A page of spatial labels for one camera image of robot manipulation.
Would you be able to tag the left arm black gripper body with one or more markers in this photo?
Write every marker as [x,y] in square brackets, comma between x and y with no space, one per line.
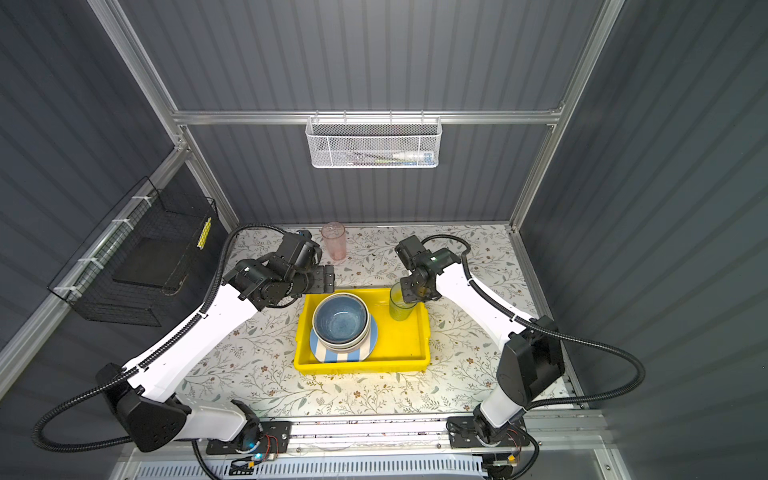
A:
[316,281]

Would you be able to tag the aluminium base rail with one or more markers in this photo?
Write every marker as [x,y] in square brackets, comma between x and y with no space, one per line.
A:
[437,445]

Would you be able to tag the yellow plastic bin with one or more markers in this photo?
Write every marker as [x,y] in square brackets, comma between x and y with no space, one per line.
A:
[395,346]

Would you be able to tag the white tube in basket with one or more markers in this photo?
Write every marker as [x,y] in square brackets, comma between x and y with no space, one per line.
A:
[414,157]

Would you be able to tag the frosted blue plastic cup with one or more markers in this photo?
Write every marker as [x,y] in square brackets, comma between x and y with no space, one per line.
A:
[399,308]

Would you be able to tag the black wire basket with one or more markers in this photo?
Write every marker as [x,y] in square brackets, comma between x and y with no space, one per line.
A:
[145,270]

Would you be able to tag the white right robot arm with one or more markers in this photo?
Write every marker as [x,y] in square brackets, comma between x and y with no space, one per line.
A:
[529,362]

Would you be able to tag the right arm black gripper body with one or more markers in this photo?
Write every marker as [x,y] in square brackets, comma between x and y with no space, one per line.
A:
[411,292]

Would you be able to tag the pink plastic cup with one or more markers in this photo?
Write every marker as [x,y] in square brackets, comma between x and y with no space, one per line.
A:
[334,238]

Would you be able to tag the light green bowl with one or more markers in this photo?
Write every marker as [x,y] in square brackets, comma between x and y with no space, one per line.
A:
[354,343]

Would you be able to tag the floral patterned table mat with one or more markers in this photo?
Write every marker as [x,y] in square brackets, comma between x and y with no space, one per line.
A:
[255,362]

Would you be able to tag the white wire mesh basket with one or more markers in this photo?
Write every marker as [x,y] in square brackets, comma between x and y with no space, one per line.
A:
[367,142]

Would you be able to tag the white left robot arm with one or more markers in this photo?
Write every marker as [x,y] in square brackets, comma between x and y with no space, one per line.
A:
[148,405]

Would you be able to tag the dark blue bowl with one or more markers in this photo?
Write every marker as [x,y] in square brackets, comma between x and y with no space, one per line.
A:
[341,317]

